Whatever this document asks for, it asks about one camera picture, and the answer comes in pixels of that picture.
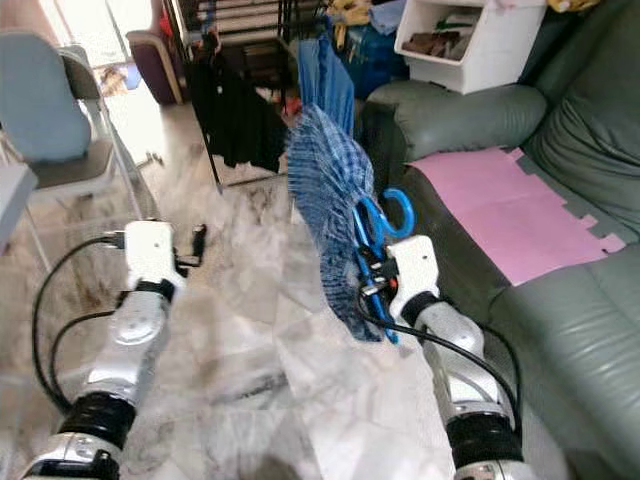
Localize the blue plastic clothes hanger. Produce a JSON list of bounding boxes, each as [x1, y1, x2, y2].
[[350, 188, 416, 346]]

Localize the bright blue garment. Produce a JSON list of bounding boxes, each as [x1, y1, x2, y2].
[[295, 35, 358, 136]]

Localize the black garment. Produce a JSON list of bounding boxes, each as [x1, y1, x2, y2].
[[185, 45, 291, 173]]

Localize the pink foam mat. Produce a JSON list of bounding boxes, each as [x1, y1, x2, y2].
[[408, 148, 626, 288]]

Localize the purple armchair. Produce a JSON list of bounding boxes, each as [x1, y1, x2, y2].
[[125, 28, 186, 106]]

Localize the grey green leather sofa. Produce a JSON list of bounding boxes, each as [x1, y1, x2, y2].
[[360, 0, 640, 480]]

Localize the black metal drying rack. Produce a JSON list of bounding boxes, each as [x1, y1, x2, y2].
[[165, 0, 326, 193]]

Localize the dark blue clothes pile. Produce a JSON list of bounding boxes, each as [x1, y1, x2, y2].
[[345, 20, 406, 101]]

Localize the brown clothes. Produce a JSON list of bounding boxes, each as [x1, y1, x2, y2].
[[405, 30, 466, 58]]

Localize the white open storage bin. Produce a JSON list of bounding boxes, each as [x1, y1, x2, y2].
[[393, 0, 551, 96]]

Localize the pale yellow garment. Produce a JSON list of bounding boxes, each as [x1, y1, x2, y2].
[[325, 0, 373, 25]]

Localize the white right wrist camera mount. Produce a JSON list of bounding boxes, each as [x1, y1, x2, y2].
[[388, 235, 441, 321]]

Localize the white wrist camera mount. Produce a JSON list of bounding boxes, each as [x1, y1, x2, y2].
[[388, 235, 441, 321], [122, 220, 179, 291]]

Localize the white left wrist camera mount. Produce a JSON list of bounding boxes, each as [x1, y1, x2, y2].
[[122, 220, 179, 291]]

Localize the short black left arm cable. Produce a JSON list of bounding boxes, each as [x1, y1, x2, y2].
[[49, 308, 119, 389]]

